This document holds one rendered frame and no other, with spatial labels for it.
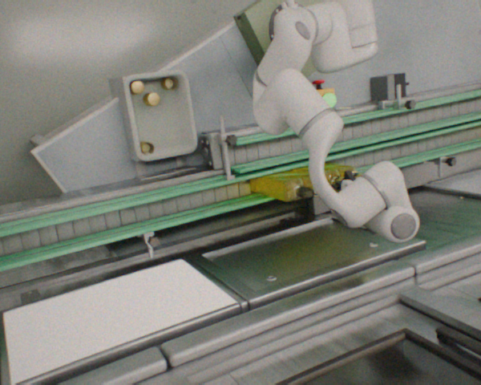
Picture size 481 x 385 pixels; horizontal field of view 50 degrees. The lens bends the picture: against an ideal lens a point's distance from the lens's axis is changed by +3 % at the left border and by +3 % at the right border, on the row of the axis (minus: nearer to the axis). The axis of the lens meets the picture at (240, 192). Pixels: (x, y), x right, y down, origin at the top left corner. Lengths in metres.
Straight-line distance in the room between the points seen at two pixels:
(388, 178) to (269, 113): 0.27
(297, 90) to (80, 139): 0.65
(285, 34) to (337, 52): 0.21
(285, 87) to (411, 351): 0.52
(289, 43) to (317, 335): 0.57
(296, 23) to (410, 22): 0.94
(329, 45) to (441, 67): 0.90
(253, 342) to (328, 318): 0.15
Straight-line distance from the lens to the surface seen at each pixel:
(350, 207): 0.93
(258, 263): 1.19
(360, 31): 1.32
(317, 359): 0.90
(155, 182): 1.34
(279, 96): 0.99
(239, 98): 1.55
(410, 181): 1.82
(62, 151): 1.40
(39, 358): 0.99
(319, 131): 0.96
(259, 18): 1.52
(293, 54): 1.07
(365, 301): 1.03
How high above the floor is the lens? 2.14
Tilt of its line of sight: 61 degrees down
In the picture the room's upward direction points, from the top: 109 degrees clockwise
